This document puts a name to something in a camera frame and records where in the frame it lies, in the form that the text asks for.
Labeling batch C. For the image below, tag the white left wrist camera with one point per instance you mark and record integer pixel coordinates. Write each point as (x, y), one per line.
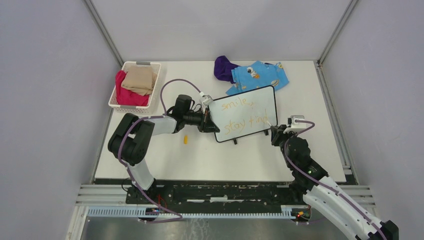
(205, 100)

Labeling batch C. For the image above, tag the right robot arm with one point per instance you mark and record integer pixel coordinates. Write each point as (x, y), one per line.
(321, 192)

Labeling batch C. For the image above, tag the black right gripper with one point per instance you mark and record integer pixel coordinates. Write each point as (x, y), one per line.
(277, 132)

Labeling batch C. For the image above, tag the blue patterned cloth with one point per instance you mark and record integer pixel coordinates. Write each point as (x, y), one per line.
(258, 75)

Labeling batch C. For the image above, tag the white whiteboard black frame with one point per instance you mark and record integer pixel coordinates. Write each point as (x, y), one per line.
(244, 114)

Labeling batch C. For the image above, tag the white perforated plastic basket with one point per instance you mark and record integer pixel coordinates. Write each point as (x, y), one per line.
(154, 98)

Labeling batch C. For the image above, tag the purple cloth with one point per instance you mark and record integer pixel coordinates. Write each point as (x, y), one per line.
(223, 69)

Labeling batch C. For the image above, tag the beige folded cloth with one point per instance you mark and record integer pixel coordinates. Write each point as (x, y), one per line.
(140, 80)

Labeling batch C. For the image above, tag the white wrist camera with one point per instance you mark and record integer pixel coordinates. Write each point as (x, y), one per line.
(205, 100)
(297, 124)

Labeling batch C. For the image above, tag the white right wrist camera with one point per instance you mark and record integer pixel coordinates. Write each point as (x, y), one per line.
(297, 124)

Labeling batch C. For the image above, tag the pink cloth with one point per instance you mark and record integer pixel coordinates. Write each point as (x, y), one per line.
(127, 97)

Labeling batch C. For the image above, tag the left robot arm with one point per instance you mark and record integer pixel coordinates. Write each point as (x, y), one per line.
(130, 141)

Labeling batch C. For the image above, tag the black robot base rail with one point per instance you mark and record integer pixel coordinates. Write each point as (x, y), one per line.
(221, 197)

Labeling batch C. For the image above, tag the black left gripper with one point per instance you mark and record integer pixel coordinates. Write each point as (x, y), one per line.
(206, 125)

